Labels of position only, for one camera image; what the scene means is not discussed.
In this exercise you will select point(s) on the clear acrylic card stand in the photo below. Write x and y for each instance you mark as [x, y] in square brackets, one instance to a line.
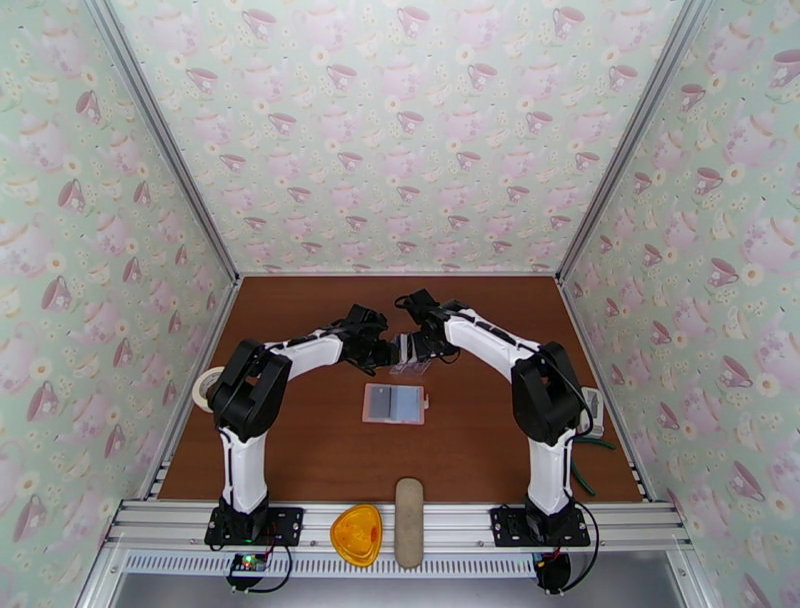
[409, 370]

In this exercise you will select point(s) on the black plastic card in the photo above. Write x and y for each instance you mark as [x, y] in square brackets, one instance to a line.
[379, 402]

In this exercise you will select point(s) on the light blue plastic card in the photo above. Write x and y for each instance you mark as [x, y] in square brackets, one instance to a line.
[406, 403]

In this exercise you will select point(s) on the pink card holder wallet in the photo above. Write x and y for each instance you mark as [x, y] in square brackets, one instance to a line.
[394, 420]

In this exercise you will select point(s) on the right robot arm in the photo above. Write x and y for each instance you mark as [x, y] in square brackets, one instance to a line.
[550, 469]

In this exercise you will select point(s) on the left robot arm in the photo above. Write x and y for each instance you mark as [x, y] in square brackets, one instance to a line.
[244, 462]

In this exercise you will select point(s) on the stack of plastic cards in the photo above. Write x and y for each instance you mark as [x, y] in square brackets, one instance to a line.
[414, 357]

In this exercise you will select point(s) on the masking tape roll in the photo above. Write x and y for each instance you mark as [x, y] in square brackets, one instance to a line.
[205, 387]

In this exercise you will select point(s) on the beige oblong case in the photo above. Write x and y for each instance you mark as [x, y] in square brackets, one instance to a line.
[409, 525]

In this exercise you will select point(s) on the white box device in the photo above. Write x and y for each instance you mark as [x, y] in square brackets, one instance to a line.
[597, 412]

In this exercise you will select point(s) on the orange triangular plastic object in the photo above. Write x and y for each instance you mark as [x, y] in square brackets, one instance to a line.
[356, 537]

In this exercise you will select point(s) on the small circuit board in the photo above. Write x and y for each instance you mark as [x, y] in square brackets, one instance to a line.
[249, 562]

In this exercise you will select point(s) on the black round device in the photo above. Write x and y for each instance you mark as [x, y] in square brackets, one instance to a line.
[553, 574]

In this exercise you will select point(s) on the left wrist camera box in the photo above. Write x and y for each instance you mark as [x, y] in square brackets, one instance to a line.
[369, 315]

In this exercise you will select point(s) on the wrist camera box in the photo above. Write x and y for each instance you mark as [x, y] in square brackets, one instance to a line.
[419, 301]
[369, 315]

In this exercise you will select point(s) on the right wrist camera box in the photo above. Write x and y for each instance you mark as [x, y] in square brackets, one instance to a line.
[419, 301]

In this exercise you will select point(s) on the aluminium side rail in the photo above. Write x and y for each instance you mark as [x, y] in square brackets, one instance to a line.
[578, 319]
[220, 319]

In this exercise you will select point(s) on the aluminium mounting rail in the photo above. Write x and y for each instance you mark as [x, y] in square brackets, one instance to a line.
[450, 525]

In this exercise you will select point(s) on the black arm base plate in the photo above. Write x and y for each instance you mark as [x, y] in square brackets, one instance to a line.
[506, 526]
[284, 524]

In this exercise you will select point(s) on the aluminium frame post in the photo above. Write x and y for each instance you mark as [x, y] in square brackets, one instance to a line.
[162, 137]
[631, 144]

